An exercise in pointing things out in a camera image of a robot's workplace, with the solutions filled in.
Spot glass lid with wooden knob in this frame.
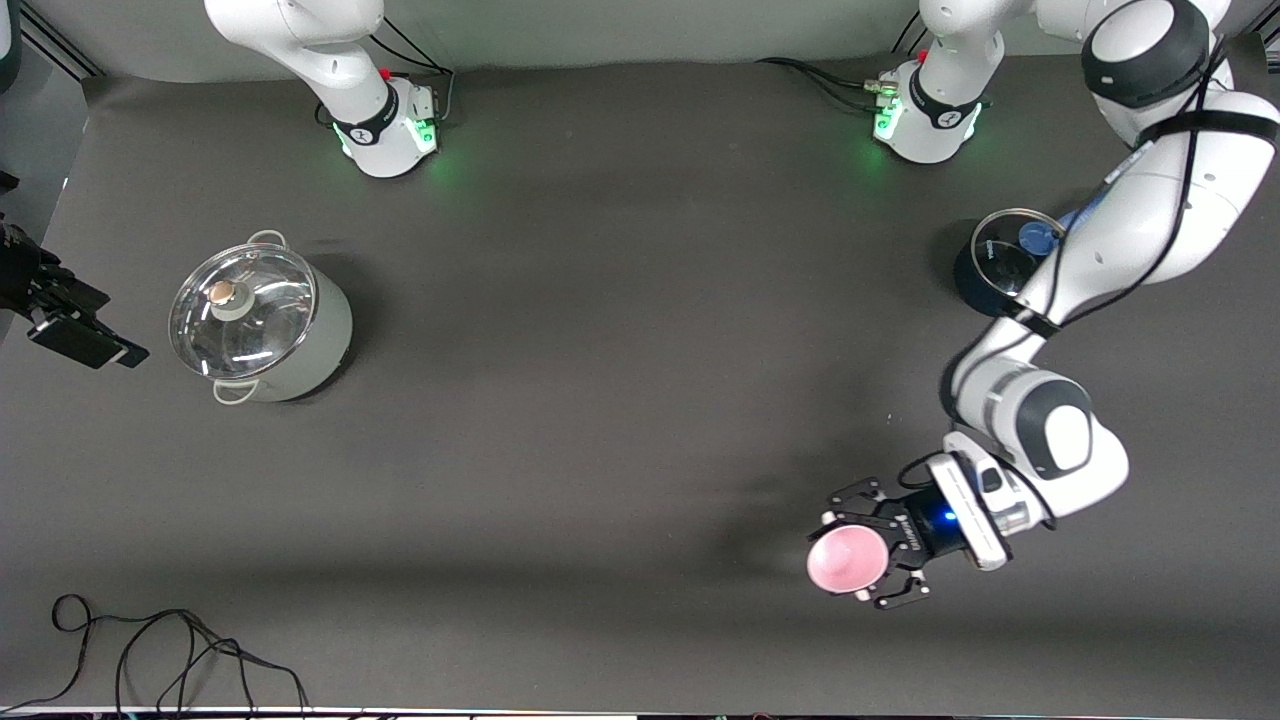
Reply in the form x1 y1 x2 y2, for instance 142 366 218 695
168 243 318 381

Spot grey-green stock pot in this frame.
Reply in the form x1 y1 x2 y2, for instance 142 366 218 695
168 230 353 406

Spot pink plastic cup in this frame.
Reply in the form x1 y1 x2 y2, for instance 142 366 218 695
806 523 889 596

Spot black left arm base cables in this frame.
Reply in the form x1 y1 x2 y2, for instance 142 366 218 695
755 20 931 116

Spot thin black loose cable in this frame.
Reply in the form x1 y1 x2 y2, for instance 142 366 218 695
0 593 311 716

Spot black right arm base cables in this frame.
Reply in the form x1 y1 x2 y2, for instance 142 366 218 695
315 15 456 131

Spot dark grey table mat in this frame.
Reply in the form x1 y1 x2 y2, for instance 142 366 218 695
0 35 1280 716

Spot black arm base cables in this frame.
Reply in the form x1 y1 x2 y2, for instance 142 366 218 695
755 20 931 116
315 15 456 131

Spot dark blue saucepan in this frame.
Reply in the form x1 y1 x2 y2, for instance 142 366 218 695
952 205 1086 319

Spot glass lid with blue knob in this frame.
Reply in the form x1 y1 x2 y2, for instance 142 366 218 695
972 208 1071 301

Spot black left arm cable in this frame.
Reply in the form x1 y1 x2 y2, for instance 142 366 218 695
895 0 1236 531

